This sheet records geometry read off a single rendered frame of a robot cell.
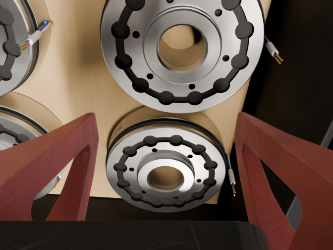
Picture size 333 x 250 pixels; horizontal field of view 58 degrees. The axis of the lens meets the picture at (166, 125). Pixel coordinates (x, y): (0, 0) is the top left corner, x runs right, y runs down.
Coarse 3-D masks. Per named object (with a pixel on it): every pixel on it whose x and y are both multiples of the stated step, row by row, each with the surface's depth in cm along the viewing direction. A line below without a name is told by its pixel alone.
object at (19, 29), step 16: (0, 0) 17; (16, 0) 17; (0, 16) 18; (16, 16) 18; (0, 32) 18; (16, 32) 18; (32, 32) 19; (0, 48) 19; (16, 48) 19; (32, 48) 19; (0, 64) 20; (16, 64) 20; (0, 80) 20; (16, 80) 20
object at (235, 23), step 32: (128, 0) 17; (160, 0) 17; (192, 0) 17; (224, 0) 17; (256, 0) 17; (128, 32) 18; (224, 32) 18; (256, 32) 18; (128, 64) 20; (224, 64) 19; (256, 64) 19; (160, 96) 21; (192, 96) 21; (224, 96) 21
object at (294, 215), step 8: (328, 112) 14; (328, 120) 14; (320, 128) 14; (328, 128) 14; (320, 136) 14; (328, 136) 14; (320, 144) 14; (328, 144) 14; (288, 200) 17; (296, 200) 17; (288, 208) 17; (296, 208) 17; (288, 216) 18; (296, 216) 18; (296, 224) 18
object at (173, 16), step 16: (160, 16) 17; (176, 16) 17; (192, 16) 17; (208, 16) 17; (144, 32) 18; (160, 32) 18; (208, 32) 18; (144, 48) 18; (208, 48) 18; (160, 64) 19; (192, 64) 19; (208, 64) 19; (176, 80) 19; (192, 80) 19
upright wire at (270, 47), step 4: (264, 40) 19; (268, 40) 19; (268, 44) 18; (272, 44) 18; (268, 48) 18; (272, 48) 18; (272, 52) 18; (276, 52) 17; (272, 56) 18; (276, 56) 17; (280, 60) 17
